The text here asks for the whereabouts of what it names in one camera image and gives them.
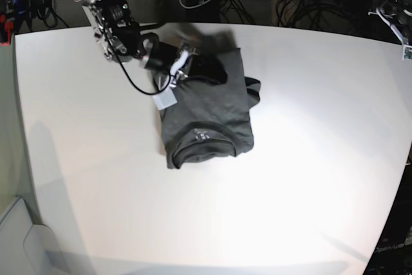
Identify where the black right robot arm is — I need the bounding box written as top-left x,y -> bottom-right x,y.
74,0 -> 188,73

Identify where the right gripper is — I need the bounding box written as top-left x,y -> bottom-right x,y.
140,33 -> 178,71

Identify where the red clamp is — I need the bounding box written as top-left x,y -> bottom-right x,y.
1,13 -> 14,46

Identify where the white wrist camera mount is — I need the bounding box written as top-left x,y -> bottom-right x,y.
152,42 -> 196,111

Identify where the grey t-shirt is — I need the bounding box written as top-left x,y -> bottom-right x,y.
151,23 -> 262,170

